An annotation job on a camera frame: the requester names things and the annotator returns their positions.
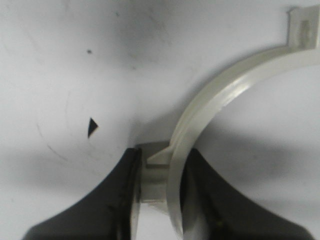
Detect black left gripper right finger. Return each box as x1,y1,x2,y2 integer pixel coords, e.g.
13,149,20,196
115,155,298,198
180,148,313,240

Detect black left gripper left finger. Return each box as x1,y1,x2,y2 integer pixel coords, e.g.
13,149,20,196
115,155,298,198
23,148,142,240

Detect small black triangle mark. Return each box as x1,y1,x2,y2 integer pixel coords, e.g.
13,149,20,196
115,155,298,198
87,117,99,139

